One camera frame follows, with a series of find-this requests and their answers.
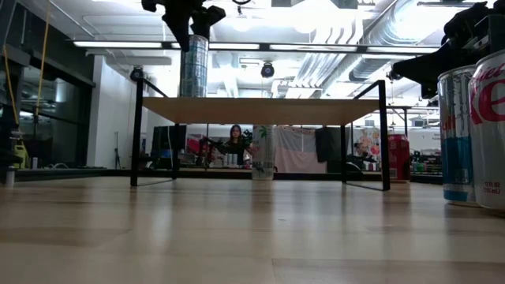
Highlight white pink hanging cloth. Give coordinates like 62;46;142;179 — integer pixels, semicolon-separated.
274;125;328;174

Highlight black hanging cloth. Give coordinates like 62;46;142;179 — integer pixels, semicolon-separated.
314;126;343;163

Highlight blue silver Red Bull can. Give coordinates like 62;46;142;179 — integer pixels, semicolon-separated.
436;64;481;207
180;34;210;99

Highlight black monitor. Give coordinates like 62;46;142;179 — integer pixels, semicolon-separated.
151;125;189;159

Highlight red Coca-Cola can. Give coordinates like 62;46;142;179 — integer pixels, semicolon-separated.
387;133;412;182

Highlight black metal table frame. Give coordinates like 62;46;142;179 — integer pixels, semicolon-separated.
0;167;445;186

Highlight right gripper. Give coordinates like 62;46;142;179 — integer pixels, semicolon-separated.
392;0;505;99

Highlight silver Diet Coke can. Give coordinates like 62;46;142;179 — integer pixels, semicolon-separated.
468;49;505;212

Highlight person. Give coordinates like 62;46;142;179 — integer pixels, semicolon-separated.
220;124;253;166

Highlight tall white palm-print can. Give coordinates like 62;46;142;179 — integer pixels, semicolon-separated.
251;125;276;181

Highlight orange hanging cable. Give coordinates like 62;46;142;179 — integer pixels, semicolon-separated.
1;45;20;126
33;0;52;118

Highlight yellow green device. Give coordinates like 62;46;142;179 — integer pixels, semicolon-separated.
13;141;31;170

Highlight wooden shelf black metal legs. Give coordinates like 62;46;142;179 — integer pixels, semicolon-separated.
129;77;391;192

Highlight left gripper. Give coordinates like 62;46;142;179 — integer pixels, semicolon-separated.
140;0;227;53

